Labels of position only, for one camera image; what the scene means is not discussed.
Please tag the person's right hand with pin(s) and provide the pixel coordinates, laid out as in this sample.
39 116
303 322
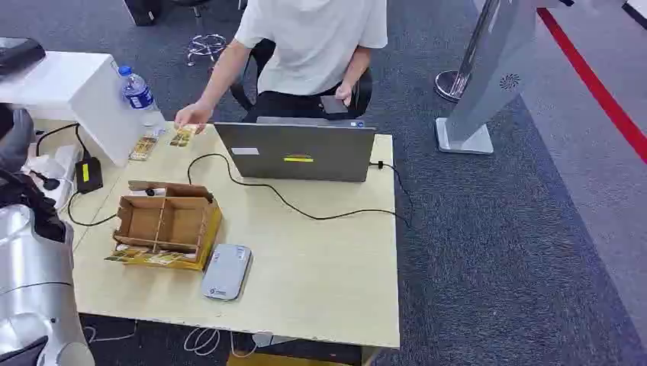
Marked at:
193 115

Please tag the person's left hand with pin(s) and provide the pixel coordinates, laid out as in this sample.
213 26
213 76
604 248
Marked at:
344 93

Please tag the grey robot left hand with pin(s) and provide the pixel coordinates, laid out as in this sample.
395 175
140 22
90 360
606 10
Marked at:
15 144

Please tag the black smartphone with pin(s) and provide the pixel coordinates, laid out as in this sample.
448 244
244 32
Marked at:
333 104

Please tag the yellow printed card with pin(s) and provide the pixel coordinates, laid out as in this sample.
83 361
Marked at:
182 136
144 148

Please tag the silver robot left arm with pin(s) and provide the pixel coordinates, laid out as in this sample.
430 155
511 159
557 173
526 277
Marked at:
35 283

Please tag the black office chair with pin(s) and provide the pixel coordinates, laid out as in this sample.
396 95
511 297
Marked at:
303 91

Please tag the white power strip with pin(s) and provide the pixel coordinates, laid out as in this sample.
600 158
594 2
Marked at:
53 169

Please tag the person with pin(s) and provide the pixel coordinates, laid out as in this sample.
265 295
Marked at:
313 45

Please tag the clear plastic water bottle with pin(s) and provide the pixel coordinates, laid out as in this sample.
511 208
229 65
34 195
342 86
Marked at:
139 96

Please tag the chrome chair base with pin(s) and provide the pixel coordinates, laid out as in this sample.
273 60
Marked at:
206 47

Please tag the grey laptop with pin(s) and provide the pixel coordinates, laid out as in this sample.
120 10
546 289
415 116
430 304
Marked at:
298 151

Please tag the white cabinet box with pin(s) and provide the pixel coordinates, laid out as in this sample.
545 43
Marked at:
76 96

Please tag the black power adapter yellow label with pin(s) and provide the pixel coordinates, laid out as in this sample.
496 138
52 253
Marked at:
89 174

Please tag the black device on cabinet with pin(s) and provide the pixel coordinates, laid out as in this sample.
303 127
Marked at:
17 54

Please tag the black bin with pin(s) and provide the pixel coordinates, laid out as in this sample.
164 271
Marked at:
143 11

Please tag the wooden card box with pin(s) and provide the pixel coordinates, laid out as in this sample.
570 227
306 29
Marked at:
164 227

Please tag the silver kiosk stand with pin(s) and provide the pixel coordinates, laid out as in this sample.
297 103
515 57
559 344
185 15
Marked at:
487 76

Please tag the grey card reader device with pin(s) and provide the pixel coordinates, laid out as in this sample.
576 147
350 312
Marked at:
226 272

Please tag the yellow box under desk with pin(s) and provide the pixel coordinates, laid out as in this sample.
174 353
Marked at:
275 359

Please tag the chrome stanchion post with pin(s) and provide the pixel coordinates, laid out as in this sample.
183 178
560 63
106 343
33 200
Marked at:
457 65

